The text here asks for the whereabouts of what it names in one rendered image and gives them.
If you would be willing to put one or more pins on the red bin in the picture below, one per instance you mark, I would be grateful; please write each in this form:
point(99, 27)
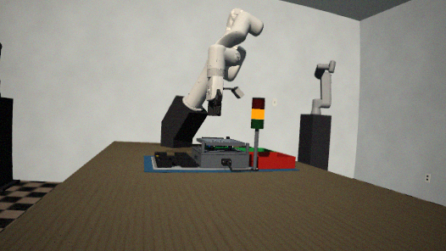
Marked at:
point(273, 160)

